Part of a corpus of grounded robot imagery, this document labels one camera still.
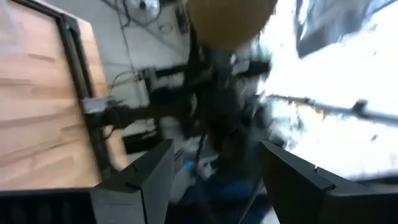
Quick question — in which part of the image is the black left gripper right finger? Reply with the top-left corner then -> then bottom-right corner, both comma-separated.
259,139 -> 398,224

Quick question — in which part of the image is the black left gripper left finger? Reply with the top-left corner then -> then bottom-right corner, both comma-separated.
89,138 -> 175,224

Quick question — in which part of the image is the tan baseball cap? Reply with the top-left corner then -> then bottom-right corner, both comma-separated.
186,0 -> 279,52

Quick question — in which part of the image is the white bottle blue yellow label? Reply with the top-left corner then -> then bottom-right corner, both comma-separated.
169,160 -> 200,203

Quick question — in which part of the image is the grey metal rod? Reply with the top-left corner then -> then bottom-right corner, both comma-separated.
267,93 -> 398,128

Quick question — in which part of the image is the silver metal bracket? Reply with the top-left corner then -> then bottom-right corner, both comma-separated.
80,96 -> 116,115

